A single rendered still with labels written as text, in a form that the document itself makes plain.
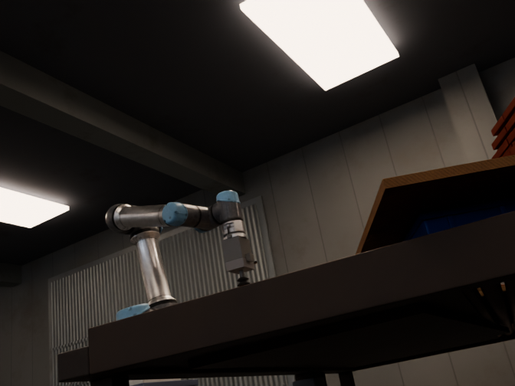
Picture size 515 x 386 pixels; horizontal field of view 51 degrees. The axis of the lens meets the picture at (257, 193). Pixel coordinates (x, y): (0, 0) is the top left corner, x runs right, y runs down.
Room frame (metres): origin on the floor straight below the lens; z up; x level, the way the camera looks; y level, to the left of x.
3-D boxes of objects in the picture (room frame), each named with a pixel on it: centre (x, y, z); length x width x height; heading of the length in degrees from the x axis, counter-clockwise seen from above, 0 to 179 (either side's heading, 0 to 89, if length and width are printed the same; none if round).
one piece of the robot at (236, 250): (1.68, 0.09, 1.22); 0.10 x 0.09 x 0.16; 70
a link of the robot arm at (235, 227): (1.68, 0.10, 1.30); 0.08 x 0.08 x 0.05
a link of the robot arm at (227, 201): (1.68, 0.10, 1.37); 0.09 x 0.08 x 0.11; 52
